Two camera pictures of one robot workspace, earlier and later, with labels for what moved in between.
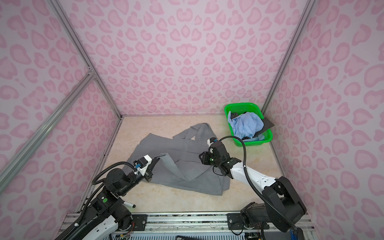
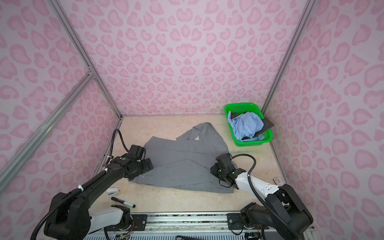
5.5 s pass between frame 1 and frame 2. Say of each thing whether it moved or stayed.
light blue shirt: stayed
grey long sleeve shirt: stayed
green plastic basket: stayed
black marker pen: stayed
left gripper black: moved
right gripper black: moved
